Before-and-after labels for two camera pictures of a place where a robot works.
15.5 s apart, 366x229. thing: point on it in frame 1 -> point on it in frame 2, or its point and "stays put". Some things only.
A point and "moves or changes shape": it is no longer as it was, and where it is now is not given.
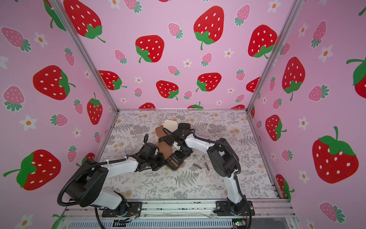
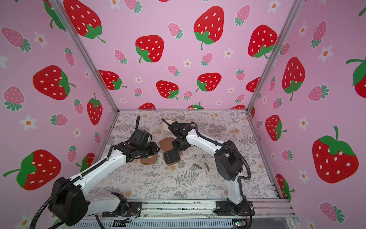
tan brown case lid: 165,149 moves or changes shape
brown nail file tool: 207,166 stays put
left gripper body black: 156,162 -> 147,150
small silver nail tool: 197,157 stays put
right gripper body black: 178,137 -> 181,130
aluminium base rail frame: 185,214 stays put
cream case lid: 170,125 stays put
